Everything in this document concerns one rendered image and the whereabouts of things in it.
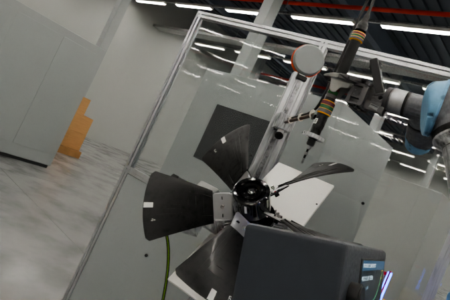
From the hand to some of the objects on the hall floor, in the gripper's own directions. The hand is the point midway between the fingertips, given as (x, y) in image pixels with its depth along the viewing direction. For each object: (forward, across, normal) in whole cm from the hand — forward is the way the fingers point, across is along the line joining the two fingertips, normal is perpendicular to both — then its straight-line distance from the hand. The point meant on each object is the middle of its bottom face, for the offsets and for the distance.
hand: (330, 76), depth 135 cm
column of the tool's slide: (+39, +59, -166) cm, 180 cm away
